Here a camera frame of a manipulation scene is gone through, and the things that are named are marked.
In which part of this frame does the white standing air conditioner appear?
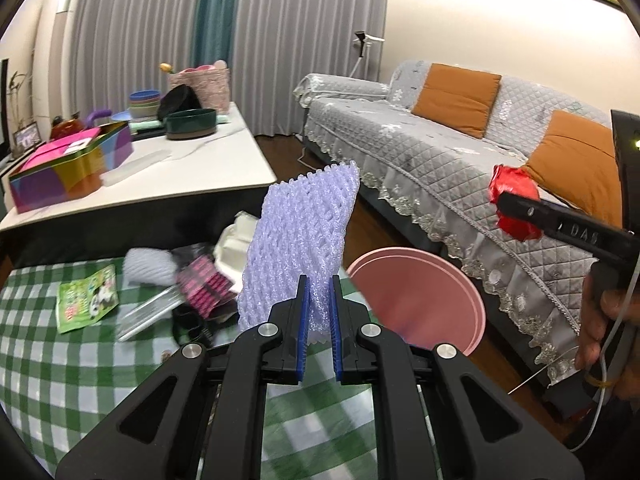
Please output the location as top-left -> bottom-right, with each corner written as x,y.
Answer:
32,0 -> 83,146

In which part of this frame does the white floor lamp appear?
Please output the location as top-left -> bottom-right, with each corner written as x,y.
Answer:
350,31 -> 386,79

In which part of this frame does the small photo frame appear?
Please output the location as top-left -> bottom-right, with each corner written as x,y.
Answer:
12,122 -> 43,158

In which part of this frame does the green snack packet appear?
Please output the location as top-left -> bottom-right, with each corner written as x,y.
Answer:
56,265 -> 120,335

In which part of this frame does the grey quilted sofa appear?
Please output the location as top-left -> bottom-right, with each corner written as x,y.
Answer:
292,60 -> 640,392

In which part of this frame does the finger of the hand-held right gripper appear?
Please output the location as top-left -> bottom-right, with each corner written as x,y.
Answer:
496,191 -> 557,235

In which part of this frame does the white foam food container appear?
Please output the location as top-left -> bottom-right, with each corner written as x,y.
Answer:
212,210 -> 261,293

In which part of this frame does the clear plastic box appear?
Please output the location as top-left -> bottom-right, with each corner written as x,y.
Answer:
116,285 -> 187,343

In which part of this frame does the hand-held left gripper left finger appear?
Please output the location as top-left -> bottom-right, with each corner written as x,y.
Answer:
56,275 -> 309,480

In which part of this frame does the white-topped coffee table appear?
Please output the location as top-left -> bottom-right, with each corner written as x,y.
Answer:
0,101 -> 278,268

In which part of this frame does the pink lace basket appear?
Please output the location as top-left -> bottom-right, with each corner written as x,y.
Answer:
167,66 -> 232,110

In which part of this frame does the television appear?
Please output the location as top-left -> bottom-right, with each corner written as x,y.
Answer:
0,57 -> 11,156

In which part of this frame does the green checked cloth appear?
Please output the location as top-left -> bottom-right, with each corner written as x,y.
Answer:
0,255 -> 451,480

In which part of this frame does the grey curtain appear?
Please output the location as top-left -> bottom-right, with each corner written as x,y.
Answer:
232,0 -> 392,139
70,0 -> 211,126

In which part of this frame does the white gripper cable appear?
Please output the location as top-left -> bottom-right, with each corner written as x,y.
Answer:
510,260 -> 640,452

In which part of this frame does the pink striped packet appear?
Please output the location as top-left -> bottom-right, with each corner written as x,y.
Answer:
176,255 -> 236,318

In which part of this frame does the dark green round bowl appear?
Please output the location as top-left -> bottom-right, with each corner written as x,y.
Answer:
165,108 -> 218,141

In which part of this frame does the white foam fruit net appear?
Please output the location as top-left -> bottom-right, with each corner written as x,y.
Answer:
122,247 -> 178,288

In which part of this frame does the lavender foam fruit net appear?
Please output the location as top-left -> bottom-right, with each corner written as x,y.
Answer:
236,159 -> 362,346

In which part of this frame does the teal curtain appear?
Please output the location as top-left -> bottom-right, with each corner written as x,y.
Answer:
192,0 -> 246,103

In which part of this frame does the person's right hand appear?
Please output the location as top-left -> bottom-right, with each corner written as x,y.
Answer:
575,272 -> 640,402

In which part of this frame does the pink plastic bin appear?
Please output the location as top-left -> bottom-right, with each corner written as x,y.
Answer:
346,247 -> 487,358

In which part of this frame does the stack of coloured bowls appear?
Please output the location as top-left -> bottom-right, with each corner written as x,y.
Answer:
128,90 -> 163,121

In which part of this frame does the red foil wrapper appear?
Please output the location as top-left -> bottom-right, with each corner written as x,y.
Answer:
489,164 -> 543,242

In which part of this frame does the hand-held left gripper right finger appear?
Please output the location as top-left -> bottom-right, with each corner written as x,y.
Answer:
331,275 -> 585,480

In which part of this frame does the multicoloured gift box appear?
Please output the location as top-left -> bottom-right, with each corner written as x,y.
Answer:
8,122 -> 135,213

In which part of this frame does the orange cushion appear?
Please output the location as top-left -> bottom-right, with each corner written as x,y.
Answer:
411,63 -> 502,140
520,110 -> 623,228

